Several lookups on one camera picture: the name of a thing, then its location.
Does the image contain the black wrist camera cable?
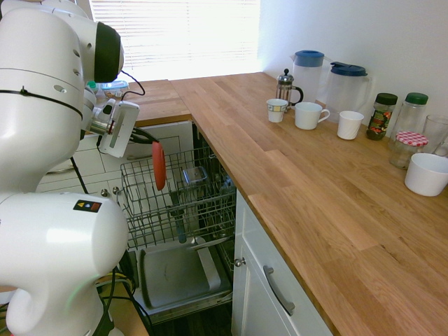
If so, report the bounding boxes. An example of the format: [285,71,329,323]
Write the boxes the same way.
[120,69,146,103]

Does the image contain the white ribbed cup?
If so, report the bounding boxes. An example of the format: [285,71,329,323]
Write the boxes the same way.
[336,110,365,141]

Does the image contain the white cabinet with panelled drawers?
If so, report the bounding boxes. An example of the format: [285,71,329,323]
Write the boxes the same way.
[34,120,195,246]

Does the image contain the curved metal cabinet handle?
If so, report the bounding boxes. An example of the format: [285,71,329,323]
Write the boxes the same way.
[262,265,296,317]

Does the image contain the clear pitcher dark blue lid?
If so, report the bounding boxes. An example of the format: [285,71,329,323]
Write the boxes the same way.
[325,61,372,124]

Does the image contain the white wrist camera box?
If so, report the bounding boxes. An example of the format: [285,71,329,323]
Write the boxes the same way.
[100,99,117,117]

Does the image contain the metal spoon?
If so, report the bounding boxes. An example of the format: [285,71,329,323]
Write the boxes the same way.
[190,235,232,251]

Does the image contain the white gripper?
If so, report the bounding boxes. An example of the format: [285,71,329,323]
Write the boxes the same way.
[99,101,161,158]

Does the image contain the clear drinking glass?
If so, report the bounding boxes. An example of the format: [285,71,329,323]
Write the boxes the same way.
[421,114,448,157]

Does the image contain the small patterned paper cup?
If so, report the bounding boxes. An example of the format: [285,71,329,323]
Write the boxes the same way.
[266,98,289,124]

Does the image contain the glass french press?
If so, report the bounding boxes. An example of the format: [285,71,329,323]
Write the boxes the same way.
[275,68,305,114]

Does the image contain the glass jar red checkered lid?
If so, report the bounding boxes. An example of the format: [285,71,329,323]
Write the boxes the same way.
[388,130,430,170]

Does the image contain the black floor cable bundle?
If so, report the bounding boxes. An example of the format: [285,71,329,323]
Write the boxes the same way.
[93,250,153,336]

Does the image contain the white ceramic mug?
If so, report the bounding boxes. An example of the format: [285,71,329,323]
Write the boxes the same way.
[294,101,331,131]

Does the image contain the white window blinds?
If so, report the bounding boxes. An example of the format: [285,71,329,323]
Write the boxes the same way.
[88,0,262,84]

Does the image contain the stainless dishwasher door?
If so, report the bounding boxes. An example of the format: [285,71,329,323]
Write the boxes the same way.
[134,240,235,325]

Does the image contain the wire dishwasher rack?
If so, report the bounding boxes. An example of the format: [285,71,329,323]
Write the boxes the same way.
[120,146,237,251]

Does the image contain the blue handled utensil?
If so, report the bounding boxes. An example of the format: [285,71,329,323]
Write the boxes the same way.
[176,209,188,244]

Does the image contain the clear jar green lid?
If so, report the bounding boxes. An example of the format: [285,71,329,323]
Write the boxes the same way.
[388,92,430,150]

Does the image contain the white bowl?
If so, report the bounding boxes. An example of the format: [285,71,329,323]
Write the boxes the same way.
[404,152,448,197]

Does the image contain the dark jar black lid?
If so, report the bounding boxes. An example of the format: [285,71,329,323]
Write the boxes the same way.
[365,92,399,142]

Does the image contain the clear pitcher light blue lid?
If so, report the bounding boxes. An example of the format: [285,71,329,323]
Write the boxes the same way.
[289,49,332,106]

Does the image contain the plastic container blue lid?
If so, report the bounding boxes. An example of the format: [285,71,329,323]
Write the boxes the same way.
[100,80,130,99]

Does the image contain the red round plate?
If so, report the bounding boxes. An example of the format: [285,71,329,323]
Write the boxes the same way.
[151,141,168,192]

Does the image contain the glass food container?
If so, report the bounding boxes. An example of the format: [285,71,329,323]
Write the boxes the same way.
[182,166,209,187]

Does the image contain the white cabinet with curved handle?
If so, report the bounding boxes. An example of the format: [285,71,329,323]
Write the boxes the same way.
[230,190,334,336]

